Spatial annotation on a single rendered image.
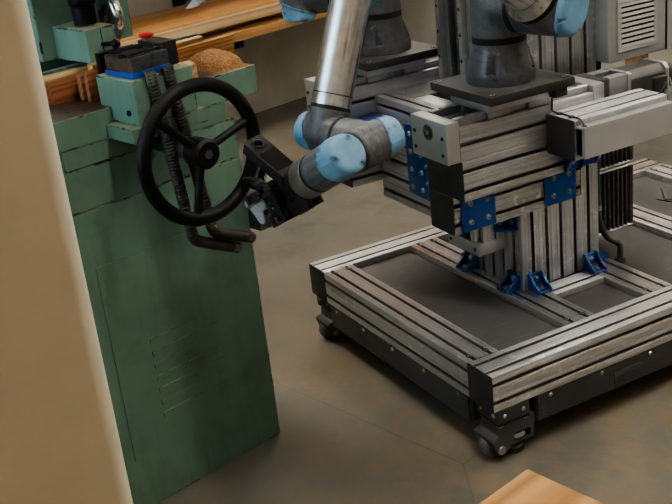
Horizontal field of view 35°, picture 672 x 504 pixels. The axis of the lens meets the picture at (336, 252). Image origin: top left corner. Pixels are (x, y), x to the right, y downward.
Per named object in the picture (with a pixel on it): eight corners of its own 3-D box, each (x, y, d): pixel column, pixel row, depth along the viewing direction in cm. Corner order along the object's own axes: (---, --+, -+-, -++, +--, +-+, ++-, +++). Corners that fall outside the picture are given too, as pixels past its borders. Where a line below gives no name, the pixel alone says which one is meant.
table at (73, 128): (35, 177, 195) (28, 145, 192) (-39, 153, 216) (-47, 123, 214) (288, 95, 231) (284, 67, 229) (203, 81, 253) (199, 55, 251)
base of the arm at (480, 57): (507, 66, 243) (505, 22, 239) (551, 76, 231) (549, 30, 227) (452, 80, 237) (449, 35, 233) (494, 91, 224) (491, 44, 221)
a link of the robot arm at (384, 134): (363, 107, 200) (319, 127, 193) (407, 115, 192) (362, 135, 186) (369, 147, 203) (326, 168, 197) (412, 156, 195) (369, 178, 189)
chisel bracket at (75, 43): (93, 72, 222) (85, 30, 219) (58, 65, 232) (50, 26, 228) (123, 63, 226) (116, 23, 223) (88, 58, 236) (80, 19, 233)
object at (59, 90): (54, 105, 220) (49, 82, 218) (49, 104, 221) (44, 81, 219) (153, 77, 235) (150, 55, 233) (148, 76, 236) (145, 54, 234)
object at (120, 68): (133, 79, 206) (128, 51, 204) (102, 74, 213) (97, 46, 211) (189, 64, 214) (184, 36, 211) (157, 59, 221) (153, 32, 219)
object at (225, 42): (28, 110, 218) (23, 90, 217) (23, 109, 220) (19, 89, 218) (235, 51, 251) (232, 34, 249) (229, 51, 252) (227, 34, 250)
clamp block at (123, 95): (138, 128, 207) (130, 82, 204) (101, 119, 217) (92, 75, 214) (200, 108, 216) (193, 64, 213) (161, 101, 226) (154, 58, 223)
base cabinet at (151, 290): (129, 521, 238) (64, 221, 211) (5, 435, 278) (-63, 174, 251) (283, 433, 265) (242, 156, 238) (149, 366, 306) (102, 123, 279)
